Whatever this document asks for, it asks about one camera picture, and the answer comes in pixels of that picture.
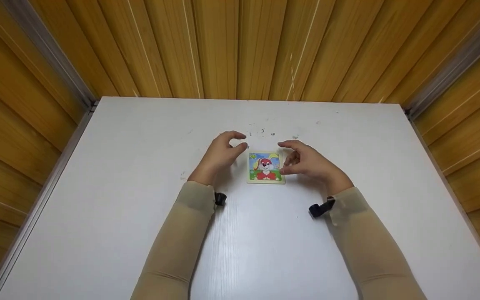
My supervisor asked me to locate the person's right hand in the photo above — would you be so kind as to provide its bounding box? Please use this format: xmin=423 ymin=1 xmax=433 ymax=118
xmin=278 ymin=140 xmax=354 ymax=196

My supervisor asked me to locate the person's left hand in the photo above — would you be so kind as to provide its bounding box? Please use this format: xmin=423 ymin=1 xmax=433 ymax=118
xmin=187 ymin=131 xmax=249 ymax=186

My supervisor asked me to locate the person's right forearm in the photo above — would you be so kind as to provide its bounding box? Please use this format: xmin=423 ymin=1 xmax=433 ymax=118
xmin=327 ymin=186 xmax=428 ymax=300

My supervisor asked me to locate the person's left forearm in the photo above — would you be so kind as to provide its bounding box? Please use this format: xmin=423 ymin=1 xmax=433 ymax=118
xmin=130 ymin=181 xmax=216 ymax=300

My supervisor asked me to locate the rabbit picture wooden puzzle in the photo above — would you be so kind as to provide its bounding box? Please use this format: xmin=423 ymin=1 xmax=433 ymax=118
xmin=247 ymin=152 xmax=286 ymax=185

